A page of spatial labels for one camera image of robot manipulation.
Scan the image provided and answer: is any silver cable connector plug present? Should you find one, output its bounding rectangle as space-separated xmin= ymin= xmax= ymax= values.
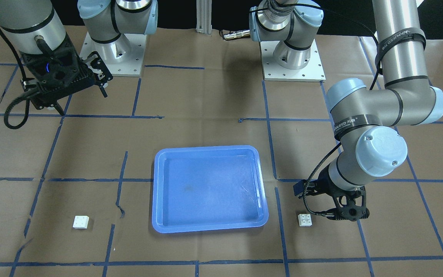
xmin=221 ymin=30 xmax=251 ymax=41

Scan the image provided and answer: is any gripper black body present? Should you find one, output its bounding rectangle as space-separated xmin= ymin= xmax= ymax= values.
xmin=315 ymin=165 xmax=366 ymax=200
xmin=21 ymin=42 xmax=113 ymax=109

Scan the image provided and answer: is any blue plastic tray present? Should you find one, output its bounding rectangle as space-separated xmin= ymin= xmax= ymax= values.
xmin=152 ymin=145 xmax=269 ymax=234

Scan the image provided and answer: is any aluminium frame post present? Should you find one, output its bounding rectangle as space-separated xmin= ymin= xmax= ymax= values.
xmin=195 ymin=0 xmax=212 ymax=36

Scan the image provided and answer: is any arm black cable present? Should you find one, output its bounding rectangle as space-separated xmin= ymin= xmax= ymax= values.
xmin=249 ymin=4 xmax=383 ymax=220
xmin=0 ymin=15 xmax=32 ymax=130

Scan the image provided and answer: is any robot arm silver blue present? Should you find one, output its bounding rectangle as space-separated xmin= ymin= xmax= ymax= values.
xmin=0 ymin=0 xmax=158 ymax=117
xmin=249 ymin=0 xmax=443 ymax=199

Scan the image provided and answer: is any white block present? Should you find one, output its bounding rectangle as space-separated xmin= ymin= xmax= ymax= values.
xmin=297 ymin=214 xmax=313 ymax=227
xmin=72 ymin=215 xmax=90 ymax=229

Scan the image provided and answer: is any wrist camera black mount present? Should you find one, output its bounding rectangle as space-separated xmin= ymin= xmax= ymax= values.
xmin=293 ymin=180 xmax=370 ymax=222
xmin=22 ymin=50 xmax=93 ymax=101

